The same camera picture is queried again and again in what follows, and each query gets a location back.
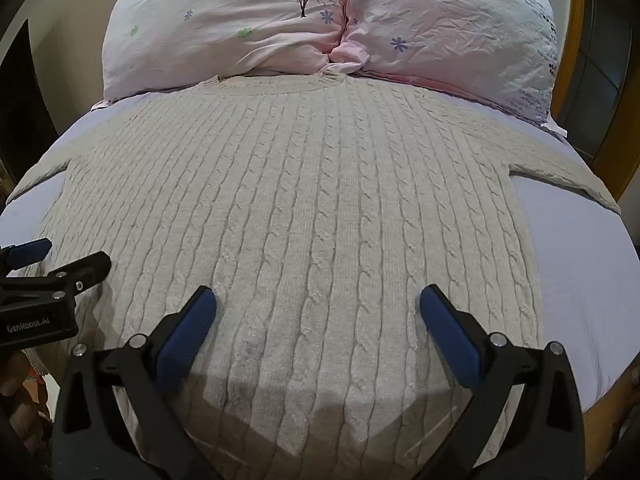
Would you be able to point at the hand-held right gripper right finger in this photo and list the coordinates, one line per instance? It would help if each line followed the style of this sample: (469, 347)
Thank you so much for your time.
(450, 332)

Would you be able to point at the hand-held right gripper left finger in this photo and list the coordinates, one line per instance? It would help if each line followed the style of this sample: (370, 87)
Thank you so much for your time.
(186, 332)

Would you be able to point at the wooden headboard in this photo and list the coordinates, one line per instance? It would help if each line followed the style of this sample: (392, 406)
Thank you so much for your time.
(595, 75)

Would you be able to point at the person's left hand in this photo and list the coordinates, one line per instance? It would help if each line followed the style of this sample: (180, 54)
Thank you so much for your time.
(10, 380)

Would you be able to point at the pink floral pillow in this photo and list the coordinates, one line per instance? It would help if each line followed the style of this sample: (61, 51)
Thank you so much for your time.
(225, 25)
(450, 35)

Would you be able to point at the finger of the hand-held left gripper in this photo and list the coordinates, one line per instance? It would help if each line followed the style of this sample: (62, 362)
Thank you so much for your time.
(82, 270)
(27, 251)

